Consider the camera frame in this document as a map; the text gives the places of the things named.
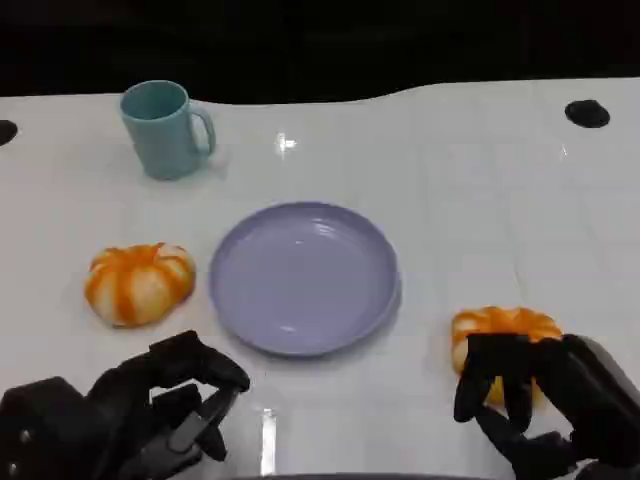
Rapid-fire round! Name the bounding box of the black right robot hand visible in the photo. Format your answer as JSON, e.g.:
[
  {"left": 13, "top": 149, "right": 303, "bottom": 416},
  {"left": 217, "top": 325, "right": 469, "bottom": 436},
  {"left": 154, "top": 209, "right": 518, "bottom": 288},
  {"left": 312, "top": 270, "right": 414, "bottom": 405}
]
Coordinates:
[{"left": 452, "top": 332, "right": 640, "bottom": 480}]

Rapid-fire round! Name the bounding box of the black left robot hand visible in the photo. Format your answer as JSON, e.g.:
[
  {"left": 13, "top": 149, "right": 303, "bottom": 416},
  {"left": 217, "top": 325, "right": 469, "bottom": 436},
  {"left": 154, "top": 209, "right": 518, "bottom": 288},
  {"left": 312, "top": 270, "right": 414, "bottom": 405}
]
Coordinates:
[{"left": 0, "top": 329, "right": 251, "bottom": 480}]

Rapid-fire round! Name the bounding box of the orange and white toy bread roll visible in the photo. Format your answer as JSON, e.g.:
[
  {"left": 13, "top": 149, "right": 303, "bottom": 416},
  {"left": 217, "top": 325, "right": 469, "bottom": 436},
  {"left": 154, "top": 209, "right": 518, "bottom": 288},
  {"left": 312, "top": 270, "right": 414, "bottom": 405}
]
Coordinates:
[
  {"left": 451, "top": 305, "right": 564, "bottom": 407},
  {"left": 83, "top": 242, "right": 197, "bottom": 329}
]

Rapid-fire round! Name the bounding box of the lilac plate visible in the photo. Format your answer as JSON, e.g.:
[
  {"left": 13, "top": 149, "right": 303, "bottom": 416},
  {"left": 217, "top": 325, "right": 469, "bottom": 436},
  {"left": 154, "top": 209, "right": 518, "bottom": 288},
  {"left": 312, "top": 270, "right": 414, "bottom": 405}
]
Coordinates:
[{"left": 208, "top": 200, "right": 403, "bottom": 358}]

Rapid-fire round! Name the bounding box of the pale green mug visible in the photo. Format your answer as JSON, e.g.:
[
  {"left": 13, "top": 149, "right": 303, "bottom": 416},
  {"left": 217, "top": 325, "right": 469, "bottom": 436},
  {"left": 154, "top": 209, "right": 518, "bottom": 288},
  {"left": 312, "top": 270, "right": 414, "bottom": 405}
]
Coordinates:
[{"left": 118, "top": 79, "right": 218, "bottom": 181}]

